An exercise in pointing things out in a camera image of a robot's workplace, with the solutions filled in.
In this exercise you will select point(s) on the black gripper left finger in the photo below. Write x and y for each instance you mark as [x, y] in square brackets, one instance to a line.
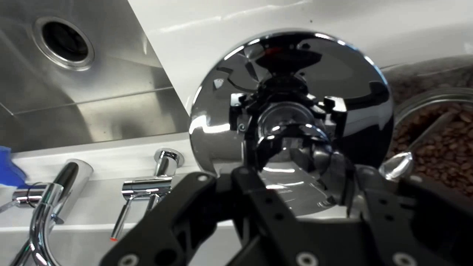
[187, 223]

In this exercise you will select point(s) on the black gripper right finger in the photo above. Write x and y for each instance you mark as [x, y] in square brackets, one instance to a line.
[424, 227]

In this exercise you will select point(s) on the chrome round jug lid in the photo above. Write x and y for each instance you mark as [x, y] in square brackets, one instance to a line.
[345, 90]

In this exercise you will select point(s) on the glass jug with coffee beans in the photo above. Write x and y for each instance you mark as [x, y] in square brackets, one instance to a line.
[444, 143]

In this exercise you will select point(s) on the chrome kitchen faucet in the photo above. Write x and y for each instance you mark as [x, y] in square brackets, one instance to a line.
[149, 189]

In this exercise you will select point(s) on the silver metal scoop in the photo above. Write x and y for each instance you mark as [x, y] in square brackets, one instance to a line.
[397, 168]

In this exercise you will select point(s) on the stainless steel sink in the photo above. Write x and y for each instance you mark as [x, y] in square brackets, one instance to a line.
[98, 98]

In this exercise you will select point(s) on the blue cloth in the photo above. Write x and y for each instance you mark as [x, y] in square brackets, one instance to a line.
[10, 171]

